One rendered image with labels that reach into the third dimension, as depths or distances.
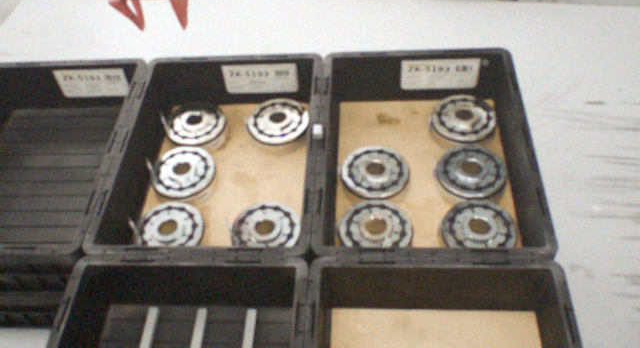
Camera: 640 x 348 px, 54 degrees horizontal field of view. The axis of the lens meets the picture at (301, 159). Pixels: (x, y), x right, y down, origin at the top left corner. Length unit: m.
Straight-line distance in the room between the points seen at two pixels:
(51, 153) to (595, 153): 0.97
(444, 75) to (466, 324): 0.42
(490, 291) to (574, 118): 0.57
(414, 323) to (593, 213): 0.44
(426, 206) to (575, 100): 0.50
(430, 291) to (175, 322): 0.34
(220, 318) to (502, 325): 0.37
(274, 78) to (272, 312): 0.41
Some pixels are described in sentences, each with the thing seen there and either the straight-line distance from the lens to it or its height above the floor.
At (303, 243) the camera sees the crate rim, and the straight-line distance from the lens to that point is 0.79.
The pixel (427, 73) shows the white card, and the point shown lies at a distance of 1.07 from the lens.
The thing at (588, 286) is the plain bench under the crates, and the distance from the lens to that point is 1.08.
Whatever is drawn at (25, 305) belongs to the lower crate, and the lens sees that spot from 1.06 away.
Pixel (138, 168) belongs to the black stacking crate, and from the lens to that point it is 1.01.
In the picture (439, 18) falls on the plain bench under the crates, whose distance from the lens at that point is 1.52.
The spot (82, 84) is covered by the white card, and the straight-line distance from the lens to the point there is 1.18.
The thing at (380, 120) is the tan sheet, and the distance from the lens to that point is 1.07.
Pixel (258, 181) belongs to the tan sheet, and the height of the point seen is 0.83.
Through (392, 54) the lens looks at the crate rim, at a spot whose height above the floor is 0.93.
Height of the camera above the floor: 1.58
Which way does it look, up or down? 48 degrees down
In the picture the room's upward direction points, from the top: 8 degrees counter-clockwise
